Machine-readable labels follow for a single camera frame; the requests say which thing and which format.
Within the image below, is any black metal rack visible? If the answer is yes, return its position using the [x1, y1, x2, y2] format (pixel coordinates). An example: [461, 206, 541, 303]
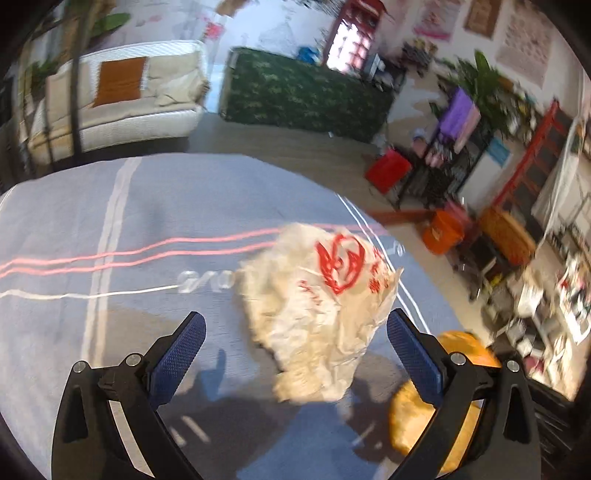
[392, 124, 495, 208]

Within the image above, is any green potted plant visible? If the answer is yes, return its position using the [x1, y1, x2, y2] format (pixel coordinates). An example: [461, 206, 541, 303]
[443, 51, 522, 139]

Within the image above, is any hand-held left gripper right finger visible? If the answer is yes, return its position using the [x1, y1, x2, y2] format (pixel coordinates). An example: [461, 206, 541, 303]
[386, 308, 542, 480]

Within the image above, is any orange cushion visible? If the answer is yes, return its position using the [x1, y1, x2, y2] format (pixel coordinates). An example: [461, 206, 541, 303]
[92, 58, 147, 108]

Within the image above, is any brown tower wall poster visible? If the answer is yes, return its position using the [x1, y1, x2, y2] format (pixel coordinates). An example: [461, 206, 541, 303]
[464, 0, 502, 37]

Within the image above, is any black picture frame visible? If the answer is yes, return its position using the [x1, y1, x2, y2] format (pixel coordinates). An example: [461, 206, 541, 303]
[365, 53, 407, 90]

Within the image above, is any red ladder shelf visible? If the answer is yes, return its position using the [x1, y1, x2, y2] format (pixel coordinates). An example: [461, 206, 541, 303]
[492, 99, 573, 217]

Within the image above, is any grey striped blanket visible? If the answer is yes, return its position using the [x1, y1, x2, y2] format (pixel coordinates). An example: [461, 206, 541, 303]
[0, 154, 467, 480]

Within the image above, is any white wall banner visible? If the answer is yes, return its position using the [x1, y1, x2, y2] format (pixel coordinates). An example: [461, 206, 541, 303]
[134, 0, 342, 61]

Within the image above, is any red box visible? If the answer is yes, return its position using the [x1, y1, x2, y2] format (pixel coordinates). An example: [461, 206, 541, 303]
[365, 148, 413, 195]

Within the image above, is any green patterned cabinet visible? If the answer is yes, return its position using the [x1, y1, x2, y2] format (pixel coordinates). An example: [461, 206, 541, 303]
[219, 46, 395, 143]

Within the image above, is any pale chart wall poster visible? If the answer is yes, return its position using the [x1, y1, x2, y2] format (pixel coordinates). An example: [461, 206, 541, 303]
[496, 2, 555, 88]

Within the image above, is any red phone booth cabinet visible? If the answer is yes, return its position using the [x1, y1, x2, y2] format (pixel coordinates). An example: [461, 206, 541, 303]
[323, 0, 386, 75]

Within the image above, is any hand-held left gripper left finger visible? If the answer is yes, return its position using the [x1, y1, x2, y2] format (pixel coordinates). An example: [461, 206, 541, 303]
[52, 311, 207, 480]

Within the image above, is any woven basket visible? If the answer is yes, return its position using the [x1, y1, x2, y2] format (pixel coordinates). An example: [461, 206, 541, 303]
[479, 207, 537, 266]

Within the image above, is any red-print plastic bag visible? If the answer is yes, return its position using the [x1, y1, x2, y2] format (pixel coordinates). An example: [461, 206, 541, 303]
[238, 222, 403, 403]

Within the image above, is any white wicker sofa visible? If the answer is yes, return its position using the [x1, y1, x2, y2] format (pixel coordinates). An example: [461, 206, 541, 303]
[25, 39, 211, 162]

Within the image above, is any purple cloth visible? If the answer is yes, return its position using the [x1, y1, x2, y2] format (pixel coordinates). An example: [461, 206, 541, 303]
[436, 88, 481, 153]

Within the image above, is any white hanging cloth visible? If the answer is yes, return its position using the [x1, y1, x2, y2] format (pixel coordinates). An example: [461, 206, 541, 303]
[531, 115, 583, 232]

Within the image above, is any small bottle organiser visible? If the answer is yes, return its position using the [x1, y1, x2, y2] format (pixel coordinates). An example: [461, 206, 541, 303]
[402, 41, 437, 70]

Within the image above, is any beige cushion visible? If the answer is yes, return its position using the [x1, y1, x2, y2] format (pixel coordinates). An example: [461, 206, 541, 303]
[148, 50, 208, 107]
[44, 71, 100, 127]

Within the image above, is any black metal bed frame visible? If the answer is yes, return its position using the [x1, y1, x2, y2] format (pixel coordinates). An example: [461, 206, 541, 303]
[0, 0, 95, 181]

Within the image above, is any pink wall poster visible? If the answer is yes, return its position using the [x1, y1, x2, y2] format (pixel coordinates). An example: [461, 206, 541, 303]
[413, 0, 462, 42]

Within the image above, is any yellow waste bin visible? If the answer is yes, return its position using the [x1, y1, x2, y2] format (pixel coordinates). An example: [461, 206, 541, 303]
[388, 330, 502, 478]

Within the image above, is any orange bucket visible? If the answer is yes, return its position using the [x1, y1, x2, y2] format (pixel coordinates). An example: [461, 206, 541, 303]
[421, 210, 465, 256]

